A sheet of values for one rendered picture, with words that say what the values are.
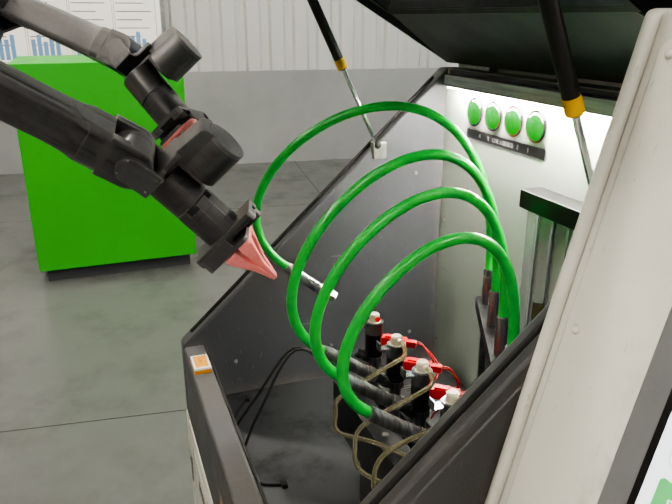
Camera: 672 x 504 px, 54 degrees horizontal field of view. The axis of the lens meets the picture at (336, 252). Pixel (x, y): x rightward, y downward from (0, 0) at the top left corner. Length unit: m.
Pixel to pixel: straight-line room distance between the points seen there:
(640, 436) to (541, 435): 0.12
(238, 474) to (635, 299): 0.58
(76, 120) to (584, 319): 0.60
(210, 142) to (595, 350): 0.50
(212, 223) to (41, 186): 3.40
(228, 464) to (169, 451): 1.69
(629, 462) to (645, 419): 0.04
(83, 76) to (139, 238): 1.02
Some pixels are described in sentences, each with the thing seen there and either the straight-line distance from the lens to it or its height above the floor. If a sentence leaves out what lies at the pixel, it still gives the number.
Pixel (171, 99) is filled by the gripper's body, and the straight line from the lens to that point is 1.12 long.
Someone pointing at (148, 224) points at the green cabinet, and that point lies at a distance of 4.33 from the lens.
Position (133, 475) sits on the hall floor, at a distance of 2.59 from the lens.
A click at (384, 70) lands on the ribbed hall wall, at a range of 7.69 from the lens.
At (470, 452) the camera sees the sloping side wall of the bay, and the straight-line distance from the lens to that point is 0.74.
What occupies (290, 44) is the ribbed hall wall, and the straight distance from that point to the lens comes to 7.49.
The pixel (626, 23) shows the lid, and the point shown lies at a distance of 0.80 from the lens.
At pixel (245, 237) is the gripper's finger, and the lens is 0.88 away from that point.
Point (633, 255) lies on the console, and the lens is 0.63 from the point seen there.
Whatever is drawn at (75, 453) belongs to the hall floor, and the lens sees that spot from 2.77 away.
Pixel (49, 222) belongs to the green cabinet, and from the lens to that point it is 4.30.
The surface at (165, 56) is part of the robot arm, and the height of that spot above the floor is 1.48.
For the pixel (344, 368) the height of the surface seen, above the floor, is 1.18.
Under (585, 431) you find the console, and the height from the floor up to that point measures 1.19.
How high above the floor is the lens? 1.54
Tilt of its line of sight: 20 degrees down
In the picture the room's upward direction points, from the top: straight up
